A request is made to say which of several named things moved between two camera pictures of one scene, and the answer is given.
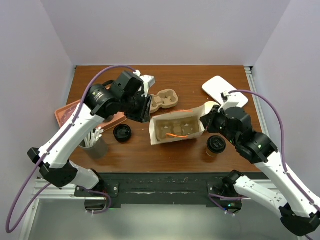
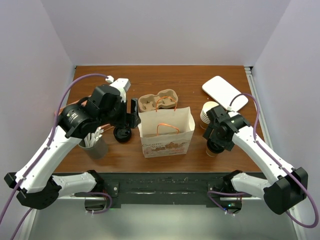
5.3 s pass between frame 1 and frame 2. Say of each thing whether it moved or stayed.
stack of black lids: stayed
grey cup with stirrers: stayed
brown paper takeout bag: moved
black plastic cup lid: stayed
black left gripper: moved
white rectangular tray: stayed
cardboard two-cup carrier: stayed
